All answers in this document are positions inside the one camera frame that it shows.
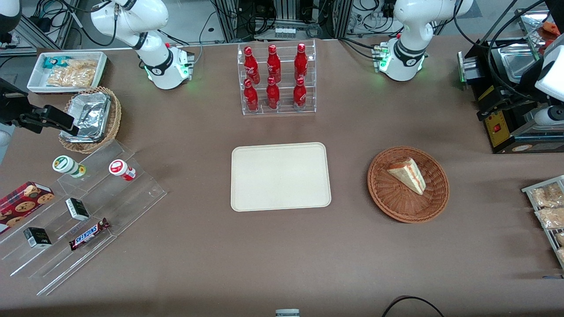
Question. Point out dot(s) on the small black box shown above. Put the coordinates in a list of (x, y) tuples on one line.
[(37, 237), (77, 209)]

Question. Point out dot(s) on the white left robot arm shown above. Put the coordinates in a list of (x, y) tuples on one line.
[(407, 31)]

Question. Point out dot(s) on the aluminium equipment rack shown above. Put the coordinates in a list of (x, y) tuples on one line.
[(286, 11)]

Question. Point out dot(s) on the clear bag of chips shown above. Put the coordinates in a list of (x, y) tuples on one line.
[(72, 75)]

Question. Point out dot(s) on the aluminium foil containers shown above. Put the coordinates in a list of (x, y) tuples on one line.
[(90, 115)]

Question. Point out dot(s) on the grey device at table edge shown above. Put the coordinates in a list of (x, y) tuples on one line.
[(287, 313)]

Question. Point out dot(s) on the tan wicker basket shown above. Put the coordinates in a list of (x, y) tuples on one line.
[(115, 115)]

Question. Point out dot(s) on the beige plastic tray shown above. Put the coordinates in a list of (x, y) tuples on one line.
[(280, 177)]

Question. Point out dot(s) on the red cola bottle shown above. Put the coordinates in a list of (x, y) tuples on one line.
[(301, 64), (251, 97), (299, 95), (272, 96), (251, 66), (273, 65)]

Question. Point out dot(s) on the clear acrylic stepped stand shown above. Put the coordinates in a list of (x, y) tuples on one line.
[(128, 200)]

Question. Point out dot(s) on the white rectangular bin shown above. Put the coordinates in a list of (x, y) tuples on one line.
[(36, 81)]

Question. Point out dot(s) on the green lid cup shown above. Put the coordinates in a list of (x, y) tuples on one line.
[(65, 164)]

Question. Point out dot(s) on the clear snack bag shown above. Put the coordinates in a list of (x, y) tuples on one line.
[(551, 218), (561, 255), (560, 239), (546, 196)]

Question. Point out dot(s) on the triangular sandwich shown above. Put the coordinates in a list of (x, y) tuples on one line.
[(410, 176)]

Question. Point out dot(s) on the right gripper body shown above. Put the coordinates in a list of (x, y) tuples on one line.
[(13, 111)]

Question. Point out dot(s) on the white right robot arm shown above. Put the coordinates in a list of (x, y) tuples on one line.
[(156, 66)]

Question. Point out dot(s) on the white power strip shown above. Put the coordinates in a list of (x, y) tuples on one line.
[(285, 32)]

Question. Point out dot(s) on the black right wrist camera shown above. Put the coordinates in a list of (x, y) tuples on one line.
[(11, 90)]

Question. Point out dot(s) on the red cookie box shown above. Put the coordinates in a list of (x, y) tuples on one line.
[(24, 201)]

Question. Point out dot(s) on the brown round wicker basket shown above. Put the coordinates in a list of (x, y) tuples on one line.
[(398, 202)]

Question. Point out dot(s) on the Snickers chocolate bar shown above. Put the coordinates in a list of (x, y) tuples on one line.
[(89, 234)]

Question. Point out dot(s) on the black food warmer case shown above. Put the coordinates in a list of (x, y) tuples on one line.
[(515, 132)]

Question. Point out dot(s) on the clear acrylic bottle rack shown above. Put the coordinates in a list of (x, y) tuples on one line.
[(284, 110)]

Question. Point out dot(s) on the steel warmer pan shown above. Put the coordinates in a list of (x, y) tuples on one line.
[(520, 61)]

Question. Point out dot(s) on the teal snack pack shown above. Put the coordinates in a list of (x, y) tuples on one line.
[(53, 62)]

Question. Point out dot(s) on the red lid cup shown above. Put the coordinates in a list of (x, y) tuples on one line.
[(120, 168)]

